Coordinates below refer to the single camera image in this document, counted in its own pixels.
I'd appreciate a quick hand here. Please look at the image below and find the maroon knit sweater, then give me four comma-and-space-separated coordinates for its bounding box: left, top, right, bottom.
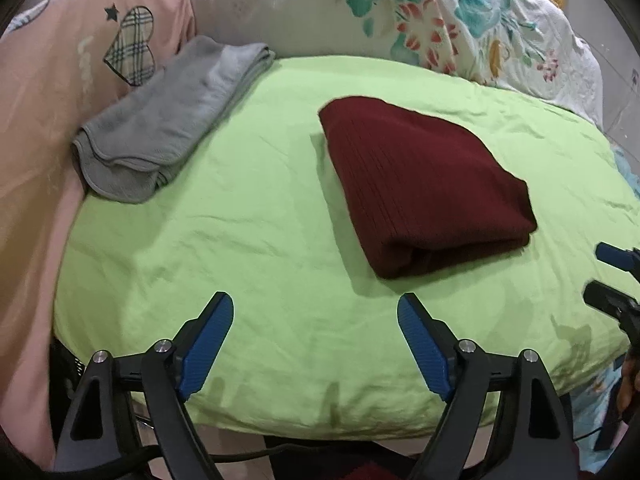
318, 95, 538, 281

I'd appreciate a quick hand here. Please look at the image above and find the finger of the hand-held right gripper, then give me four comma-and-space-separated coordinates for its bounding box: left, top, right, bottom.
582, 280, 640, 331
595, 242, 640, 276

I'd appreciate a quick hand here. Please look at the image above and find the grey folded towel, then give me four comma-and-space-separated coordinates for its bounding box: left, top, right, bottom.
71, 36, 276, 205

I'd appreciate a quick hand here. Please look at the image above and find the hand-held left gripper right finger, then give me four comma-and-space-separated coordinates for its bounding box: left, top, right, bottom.
397, 292, 576, 480

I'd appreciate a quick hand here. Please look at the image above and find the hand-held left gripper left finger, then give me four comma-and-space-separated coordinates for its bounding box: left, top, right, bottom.
52, 291, 235, 480

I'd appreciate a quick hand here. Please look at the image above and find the white floral quilt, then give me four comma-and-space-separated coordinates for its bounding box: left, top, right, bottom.
187, 0, 606, 126

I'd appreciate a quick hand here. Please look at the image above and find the light green bed sheet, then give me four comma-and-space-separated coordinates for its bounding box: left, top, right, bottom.
52, 55, 640, 431

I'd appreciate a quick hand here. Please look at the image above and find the person's right hand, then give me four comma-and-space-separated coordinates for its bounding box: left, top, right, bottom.
617, 355, 640, 413

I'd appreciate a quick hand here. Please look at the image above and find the pink quilt with plaid heart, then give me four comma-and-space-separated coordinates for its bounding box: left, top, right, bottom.
0, 0, 211, 471

